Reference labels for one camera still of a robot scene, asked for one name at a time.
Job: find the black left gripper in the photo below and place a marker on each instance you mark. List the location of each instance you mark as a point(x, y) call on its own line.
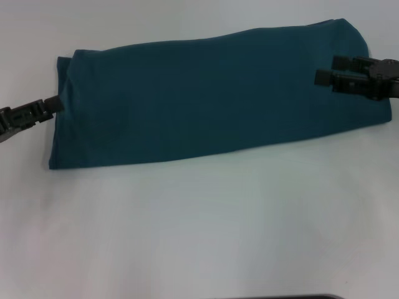
point(6, 124)

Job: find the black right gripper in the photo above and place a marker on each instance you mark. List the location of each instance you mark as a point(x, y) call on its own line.
point(385, 79)

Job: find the teal t-shirt with FREE print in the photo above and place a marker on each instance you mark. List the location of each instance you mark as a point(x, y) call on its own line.
point(218, 102)

